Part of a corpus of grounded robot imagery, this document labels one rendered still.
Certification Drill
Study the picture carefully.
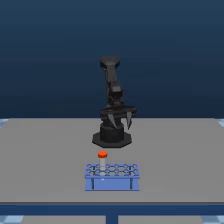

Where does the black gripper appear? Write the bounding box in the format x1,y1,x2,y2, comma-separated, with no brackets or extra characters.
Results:
100,105,137,131

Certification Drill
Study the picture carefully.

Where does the orange-capped centrifuge tube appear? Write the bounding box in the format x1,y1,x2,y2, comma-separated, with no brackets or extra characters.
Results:
97,150,109,178

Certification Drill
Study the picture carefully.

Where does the blue tube rack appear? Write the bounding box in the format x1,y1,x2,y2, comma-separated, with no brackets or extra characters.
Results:
84,162,141,192

